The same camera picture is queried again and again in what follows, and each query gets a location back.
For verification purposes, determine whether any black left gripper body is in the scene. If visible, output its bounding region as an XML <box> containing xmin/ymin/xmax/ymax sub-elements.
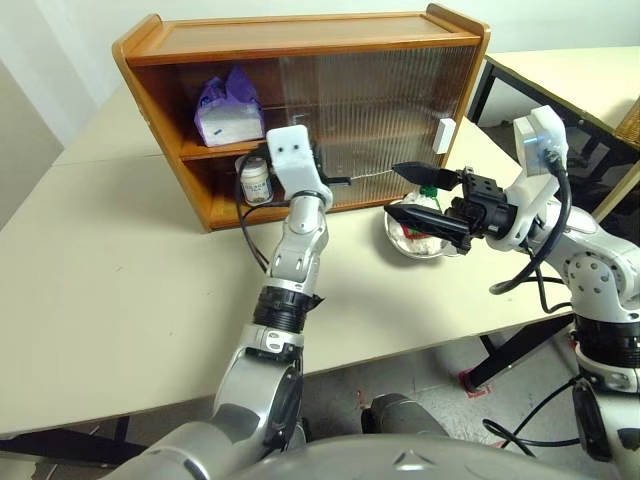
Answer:
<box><xmin>313</xmin><ymin>143</ymin><xmax>352</xmax><ymax>187</ymax></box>

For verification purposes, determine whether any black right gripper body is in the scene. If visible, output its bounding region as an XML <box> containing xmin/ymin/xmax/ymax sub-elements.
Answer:
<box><xmin>447</xmin><ymin>166</ymin><xmax>516</xmax><ymax>241</ymax></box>

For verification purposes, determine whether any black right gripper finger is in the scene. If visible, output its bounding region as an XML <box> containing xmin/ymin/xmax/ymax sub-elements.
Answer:
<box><xmin>392</xmin><ymin>161</ymin><xmax>460</xmax><ymax>192</ymax></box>
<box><xmin>383</xmin><ymin>202</ymin><xmax>472</xmax><ymax>255</ymax></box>

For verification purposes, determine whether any white plush toy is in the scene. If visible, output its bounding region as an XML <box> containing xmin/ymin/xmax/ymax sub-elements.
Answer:
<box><xmin>389</xmin><ymin>183</ymin><xmax>449</xmax><ymax>254</ymax></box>

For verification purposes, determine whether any white door handle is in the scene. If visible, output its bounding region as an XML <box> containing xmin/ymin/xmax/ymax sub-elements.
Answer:
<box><xmin>432</xmin><ymin>118</ymin><xmax>455</xmax><ymax>155</ymax></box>

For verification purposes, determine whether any white plastic bottle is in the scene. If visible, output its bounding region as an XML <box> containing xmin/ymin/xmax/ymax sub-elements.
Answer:
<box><xmin>239</xmin><ymin>157</ymin><xmax>275</xmax><ymax>205</ymax></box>

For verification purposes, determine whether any ribbed translucent sliding door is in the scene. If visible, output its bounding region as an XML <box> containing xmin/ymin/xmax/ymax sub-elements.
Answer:
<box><xmin>309</xmin><ymin>47</ymin><xmax>479</xmax><ymax>209</ymax></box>
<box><xmin>278</xmin><ymin>52</ymin><xmax>451</xmax><ymax>209</ymax></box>

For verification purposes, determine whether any purple tissue pack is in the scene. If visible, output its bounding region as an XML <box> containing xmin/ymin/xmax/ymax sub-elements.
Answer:
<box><xmin>193</xmin><ymin>65</ymin><xmax>266</xmax><ymax>148</ymax></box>

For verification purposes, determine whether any wooden cabinet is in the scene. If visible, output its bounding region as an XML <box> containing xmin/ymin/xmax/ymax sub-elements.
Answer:
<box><xmin>111</xmin><ymin>3</ymin><xmax>492</xmax><ymax>232</ymax></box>

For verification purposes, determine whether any black table leg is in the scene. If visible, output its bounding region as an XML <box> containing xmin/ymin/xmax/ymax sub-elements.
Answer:
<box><xmin>468</xmin><ymin>319</ymin><xmax>576</xmax><ymax>392</ymax></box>

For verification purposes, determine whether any yellow wicker basket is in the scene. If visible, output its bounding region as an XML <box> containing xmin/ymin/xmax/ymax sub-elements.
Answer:
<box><xmin>610</xmin><ymin>97</ymin><xmax>640</xmax><ymax>147</ymax></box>

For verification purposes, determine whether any dark grey rounded shape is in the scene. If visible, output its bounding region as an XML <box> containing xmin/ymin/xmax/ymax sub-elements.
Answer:
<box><xmin>360</xmin><ymin>393</ymin><xmax>451</xmax><ymax>441</ymax></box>

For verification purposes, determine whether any silver robot torso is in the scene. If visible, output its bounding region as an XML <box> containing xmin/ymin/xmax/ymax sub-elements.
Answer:
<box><xmin>214</xmin><ymin>433</ymin><xmax>631</xmax><ymax>480</ymax></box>

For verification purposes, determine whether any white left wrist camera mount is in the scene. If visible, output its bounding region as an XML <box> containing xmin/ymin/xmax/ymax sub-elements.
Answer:
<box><xmin>265</xmin><ymin>125</ymin><xmax>335</xmax><ymax>201</ymax></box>

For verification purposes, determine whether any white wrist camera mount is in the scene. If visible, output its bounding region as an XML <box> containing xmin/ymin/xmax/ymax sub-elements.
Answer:
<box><xmin>265</xmin><ymin>125</ymin><xmax>335</xmax><ymax>201</ymax></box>
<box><xmin>483</xmin><ymin>104</ymin><xmax>571</xmax><ymax>251</ymax></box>

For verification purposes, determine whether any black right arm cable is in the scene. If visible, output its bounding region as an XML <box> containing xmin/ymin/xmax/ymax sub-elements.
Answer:
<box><xmin>488</xmin><ymin>152</ymin><xmax>574</xmax><ymax>316</ymax></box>

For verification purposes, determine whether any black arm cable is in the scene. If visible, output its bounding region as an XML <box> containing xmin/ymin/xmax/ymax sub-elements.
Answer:
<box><xmin>488</xmin><ymin>152</ymin><xmax>574</xmax><ymax>316</ymax></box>
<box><xmin>234</xmin><ymin>142</ymin><xmax>292</xmax><ymax>275</ymax></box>

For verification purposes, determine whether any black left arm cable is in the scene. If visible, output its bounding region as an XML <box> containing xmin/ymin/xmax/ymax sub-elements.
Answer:
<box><xmin>234</xmin><ymin>142</ymin><xmax>292</xmax><ymax>275</ymax></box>

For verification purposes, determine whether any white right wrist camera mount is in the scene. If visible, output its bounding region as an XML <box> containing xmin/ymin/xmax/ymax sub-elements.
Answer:
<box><xmin>483</xmin><ymin>104</ymin><xmax>571</xmax><ymax>251</ymax></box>

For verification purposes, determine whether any beige table with black frame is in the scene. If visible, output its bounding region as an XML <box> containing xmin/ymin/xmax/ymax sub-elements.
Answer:
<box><xmin>467</xmin><ymin>47</ymin><xmax>640</xmax><ymax>226</ymax></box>

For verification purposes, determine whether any black floor cable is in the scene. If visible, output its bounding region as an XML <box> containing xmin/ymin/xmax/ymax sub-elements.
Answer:
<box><xmin>482</xmin><ymin>379</ymin><xmax>581</xmax><ymax>459</ymax></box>

